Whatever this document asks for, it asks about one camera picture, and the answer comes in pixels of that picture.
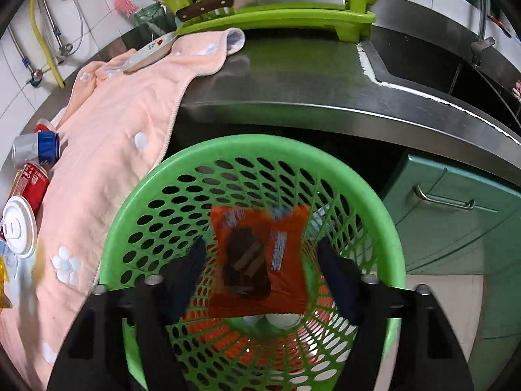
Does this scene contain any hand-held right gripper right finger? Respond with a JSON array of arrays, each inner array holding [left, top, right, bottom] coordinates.
[[315, 238, 475, 391]]

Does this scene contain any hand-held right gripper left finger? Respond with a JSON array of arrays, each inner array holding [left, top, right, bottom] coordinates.
[[47, 236, 208, 391]]

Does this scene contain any orange snack packet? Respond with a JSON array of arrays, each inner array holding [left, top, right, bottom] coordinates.
[[207, 204, 312, 318]]

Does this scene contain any green plastic mesh basket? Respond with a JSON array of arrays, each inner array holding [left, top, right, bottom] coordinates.
[[98, 134, 408, 391]]

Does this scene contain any white round object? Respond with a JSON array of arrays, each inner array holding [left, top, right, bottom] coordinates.
[[264, 313, 300, 328]]

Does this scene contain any white plastic cup lid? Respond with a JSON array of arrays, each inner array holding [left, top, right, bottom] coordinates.
[[0, 195, 38, 258]]

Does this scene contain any yellow snack packet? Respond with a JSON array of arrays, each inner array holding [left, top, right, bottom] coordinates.
[[0, 253, 13, 308]]

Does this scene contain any red drink can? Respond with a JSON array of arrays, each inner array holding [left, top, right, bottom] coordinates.
[[8, 162, 50, 216]]

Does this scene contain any blue and silver can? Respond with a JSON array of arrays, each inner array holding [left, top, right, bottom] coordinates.
[[11, 130, 62, 169]]

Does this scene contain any white dish with red mark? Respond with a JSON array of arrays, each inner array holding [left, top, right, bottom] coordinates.
[[122, 32, 177, 75]]

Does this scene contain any steel sink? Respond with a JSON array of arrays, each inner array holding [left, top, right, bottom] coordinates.
[[374, 0, 521, 131]]

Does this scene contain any green glass jar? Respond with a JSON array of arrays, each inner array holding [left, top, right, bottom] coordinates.
[[134, 2, 172, 35]]

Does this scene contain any green plastic dish rack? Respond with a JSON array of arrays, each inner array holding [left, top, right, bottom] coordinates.
[[151, 0, 377, 43]]

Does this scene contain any metal faucet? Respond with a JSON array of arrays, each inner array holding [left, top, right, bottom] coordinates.
[[470, 0, 497, 64]]

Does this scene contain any pink bottle brush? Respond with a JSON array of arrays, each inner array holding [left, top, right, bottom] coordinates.
[[113, 0, 137, 19]]

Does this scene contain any metal cabinet handle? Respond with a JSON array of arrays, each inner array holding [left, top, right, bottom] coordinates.
[[413, 184, 475, 210]]

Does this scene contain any yellow hose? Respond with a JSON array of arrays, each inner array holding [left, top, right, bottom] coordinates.
[[29, 0, 66, 89]]

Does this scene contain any braided metal hose with valve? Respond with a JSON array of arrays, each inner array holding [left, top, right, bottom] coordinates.
[[7, 26, 43, 87], [40, 0, 84, 58]]

